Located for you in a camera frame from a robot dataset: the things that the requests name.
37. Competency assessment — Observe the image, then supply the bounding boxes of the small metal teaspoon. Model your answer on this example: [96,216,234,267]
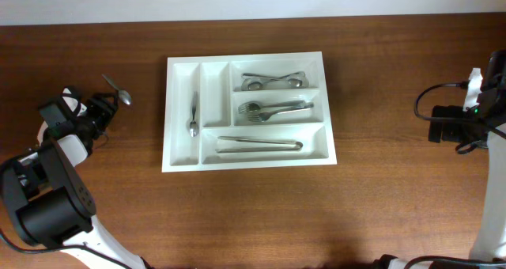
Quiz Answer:
[101,74,133,106]
[188,91,199,138]

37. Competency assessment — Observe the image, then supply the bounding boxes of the metal tweezers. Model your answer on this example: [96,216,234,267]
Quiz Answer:
[216,136,304,153]

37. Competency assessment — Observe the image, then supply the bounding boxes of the large metal spoon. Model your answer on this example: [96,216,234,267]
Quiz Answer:
[240,72,311,89]
[241,71,307,92]

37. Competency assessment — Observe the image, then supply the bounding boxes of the metal fork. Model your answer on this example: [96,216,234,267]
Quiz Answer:
[247,102,314,123]
[237,100,305,113]

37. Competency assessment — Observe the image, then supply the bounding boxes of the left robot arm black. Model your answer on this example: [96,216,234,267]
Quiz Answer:
[1,86,149,268]

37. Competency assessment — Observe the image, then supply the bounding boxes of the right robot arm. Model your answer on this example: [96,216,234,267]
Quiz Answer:
[371,50,505,269]

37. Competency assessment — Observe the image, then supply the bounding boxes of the white plastic cutlery tray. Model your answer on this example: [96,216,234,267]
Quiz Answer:
[161,51,337,172]

